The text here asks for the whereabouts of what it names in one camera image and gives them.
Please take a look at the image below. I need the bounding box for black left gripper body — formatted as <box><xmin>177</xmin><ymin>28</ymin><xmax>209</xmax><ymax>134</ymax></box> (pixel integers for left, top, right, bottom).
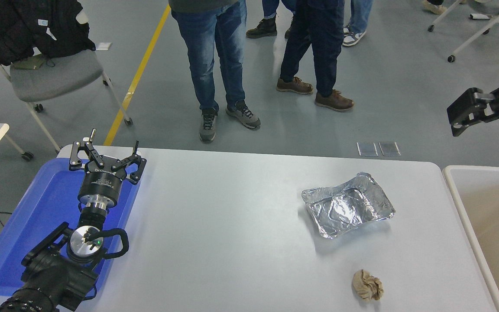
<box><xmin>78</xmin><ymin>157</ymin><xmax>124</xmax><ymax>208</ymax></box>

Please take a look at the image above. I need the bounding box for blue plastic tray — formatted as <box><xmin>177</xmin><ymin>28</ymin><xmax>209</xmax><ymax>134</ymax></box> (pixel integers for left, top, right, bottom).
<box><xmin>0</xmin><ymin>158</ymin><xmax>142</xmax><ymax>299</ymax></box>

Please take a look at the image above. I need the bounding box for olive pouch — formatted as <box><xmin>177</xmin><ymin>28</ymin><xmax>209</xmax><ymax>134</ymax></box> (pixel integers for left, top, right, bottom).
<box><xmin>13</xmin><ymin>56</ymin><xmax>49</xmax><ymax>71</ymax></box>

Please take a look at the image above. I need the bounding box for black padded jacket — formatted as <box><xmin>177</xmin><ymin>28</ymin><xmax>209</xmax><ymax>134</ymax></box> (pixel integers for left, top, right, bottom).
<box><xmin>0</xmin><ymin>0</ymin><xmax>96</xmax><ymax>66</ymax></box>

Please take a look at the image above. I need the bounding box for crumpled silver foil tray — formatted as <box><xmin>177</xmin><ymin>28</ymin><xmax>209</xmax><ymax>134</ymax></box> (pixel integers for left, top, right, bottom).
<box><xmin>301</xmin><ymin>172</ymin><xmax>396</xmax><ymax>239</ymax></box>

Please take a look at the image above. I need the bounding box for clear floor plate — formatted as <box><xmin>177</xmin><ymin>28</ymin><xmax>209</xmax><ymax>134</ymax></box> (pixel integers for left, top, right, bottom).
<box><xmin>379</xmin><ymin>142</ymin><xmax>401</xmax><ymax>157</ymax></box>
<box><xmin>357</xmin><ymin>142</ymin><xmax>379</xmax><ymax>157</ymax></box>

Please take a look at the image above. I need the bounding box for crumpled tan paper ball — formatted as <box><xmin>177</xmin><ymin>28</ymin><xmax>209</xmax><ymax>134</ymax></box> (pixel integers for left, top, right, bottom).
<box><xmin>352</xmin><ymin>270</ymin><xmax>384</xmax><ymax>301</ymax></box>

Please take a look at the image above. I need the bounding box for large pale bin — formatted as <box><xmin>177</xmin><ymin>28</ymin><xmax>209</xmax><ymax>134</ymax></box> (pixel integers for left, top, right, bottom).
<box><xmin>442</xmin><ymin>165</ymin><xmax>499</xmax><ymax>312</ymax></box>

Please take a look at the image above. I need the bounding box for white frame leg with caster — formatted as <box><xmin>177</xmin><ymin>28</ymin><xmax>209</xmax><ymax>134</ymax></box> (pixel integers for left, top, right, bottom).
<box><xmin>0</xmin><ymin>102</ymin><xmax>34</xmax><ymax>162</ymax></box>

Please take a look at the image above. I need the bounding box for grey seat white frame chair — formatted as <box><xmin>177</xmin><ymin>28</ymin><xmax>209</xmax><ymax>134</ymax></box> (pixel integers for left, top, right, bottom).
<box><xmin>0</xmin><ymin>45</ymin><xmax>133</xmax><ymax>154</ymax></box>

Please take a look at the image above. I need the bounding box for white frame wheeled chair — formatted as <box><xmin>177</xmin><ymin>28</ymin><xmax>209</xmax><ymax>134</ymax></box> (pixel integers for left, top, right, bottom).
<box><xmin>427</xmin><ymin>0</ymin><xmax>499</xmax><ymax>64</ymax></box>

